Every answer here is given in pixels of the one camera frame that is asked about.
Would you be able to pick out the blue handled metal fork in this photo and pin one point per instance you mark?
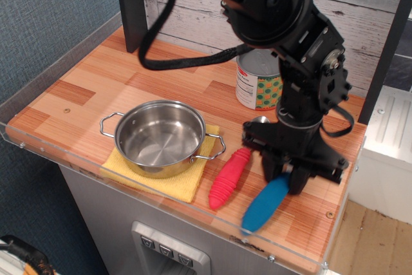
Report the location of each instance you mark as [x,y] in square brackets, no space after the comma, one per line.
[265,204]

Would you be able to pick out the grey toy fridge cabinet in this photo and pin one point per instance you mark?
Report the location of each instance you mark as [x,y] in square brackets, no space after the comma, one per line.
[110,209]

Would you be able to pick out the stainless steel pot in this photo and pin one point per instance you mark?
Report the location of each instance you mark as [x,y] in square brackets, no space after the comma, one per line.
[161,138]

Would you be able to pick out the orange object at corner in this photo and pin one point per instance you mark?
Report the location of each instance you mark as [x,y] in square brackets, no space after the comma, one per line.
[29,270]

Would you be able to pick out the yellow cloth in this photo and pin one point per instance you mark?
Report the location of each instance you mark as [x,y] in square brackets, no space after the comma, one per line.
[181,187]

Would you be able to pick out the red handled metal spoon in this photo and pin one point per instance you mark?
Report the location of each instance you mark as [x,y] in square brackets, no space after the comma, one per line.
[227,179]

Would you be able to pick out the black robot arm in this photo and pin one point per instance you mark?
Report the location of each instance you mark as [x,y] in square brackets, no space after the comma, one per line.
[311,63]

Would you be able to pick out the toy food can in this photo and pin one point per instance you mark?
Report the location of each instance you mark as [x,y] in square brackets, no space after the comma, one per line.
[259,84]

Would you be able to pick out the dark right frame post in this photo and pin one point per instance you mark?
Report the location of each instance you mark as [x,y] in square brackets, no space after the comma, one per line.
[390,46]

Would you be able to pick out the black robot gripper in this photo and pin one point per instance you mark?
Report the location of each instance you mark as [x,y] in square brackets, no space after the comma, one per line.
[302,148]

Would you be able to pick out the black vertical post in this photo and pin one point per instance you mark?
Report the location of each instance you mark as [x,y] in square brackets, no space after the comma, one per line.
[134,23]

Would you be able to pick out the silver dispenser panel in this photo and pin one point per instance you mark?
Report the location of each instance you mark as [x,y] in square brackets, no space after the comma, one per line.
[160,253]

